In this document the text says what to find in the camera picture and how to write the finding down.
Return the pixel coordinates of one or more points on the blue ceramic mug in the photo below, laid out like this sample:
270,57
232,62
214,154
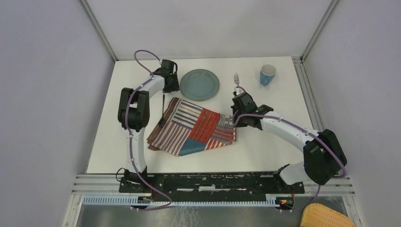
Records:
267,74

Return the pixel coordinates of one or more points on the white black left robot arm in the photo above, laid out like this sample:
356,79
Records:
134,111

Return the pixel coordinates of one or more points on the black spoon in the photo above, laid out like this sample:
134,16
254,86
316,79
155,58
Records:
162,120

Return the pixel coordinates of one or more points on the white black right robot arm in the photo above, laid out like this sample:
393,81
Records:
323,157

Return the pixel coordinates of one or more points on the teal ceramic plate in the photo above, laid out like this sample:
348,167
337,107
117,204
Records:
199,85

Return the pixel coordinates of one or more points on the aluminium frame rails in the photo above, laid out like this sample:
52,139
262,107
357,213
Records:
289,92

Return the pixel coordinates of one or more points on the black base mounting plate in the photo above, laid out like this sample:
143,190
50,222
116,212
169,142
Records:
207,187

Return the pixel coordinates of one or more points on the ornate silver fork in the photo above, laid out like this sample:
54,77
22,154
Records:
236,79

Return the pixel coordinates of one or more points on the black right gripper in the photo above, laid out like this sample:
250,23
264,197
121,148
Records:
239,124

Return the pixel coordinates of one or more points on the white slotted cable duct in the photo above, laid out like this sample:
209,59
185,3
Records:
128,200

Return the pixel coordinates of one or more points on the yellow woven basket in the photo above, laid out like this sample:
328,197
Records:
318,215

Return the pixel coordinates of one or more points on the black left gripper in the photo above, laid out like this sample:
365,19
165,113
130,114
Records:
175,86

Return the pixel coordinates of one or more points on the striped patchwork placemat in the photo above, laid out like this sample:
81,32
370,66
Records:
190,128

